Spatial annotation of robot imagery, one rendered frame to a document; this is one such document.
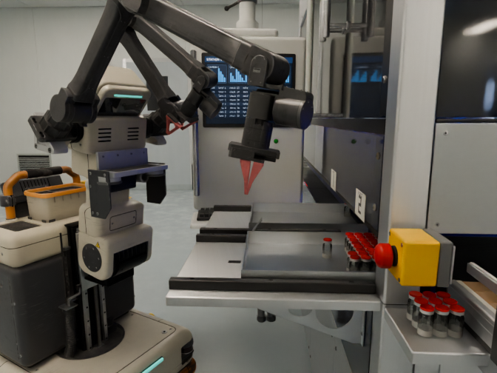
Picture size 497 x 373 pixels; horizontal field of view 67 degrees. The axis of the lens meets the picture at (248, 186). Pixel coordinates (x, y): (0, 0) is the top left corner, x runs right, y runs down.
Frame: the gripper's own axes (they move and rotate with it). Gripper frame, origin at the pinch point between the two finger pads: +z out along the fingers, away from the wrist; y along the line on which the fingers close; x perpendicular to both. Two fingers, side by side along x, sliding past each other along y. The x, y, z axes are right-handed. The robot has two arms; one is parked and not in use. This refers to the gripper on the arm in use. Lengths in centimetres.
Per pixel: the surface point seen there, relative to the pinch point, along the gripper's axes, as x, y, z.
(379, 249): -19.2, 22.2, 1.5
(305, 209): 53, 21, 14
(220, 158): 87, -15, 6
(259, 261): 6.4, 6.0, 17.4
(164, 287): 174, -47, 118
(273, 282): -8.4, 8.3, 15.1
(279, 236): 19.2, 10.5, 14.7
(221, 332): 118, 0, 109
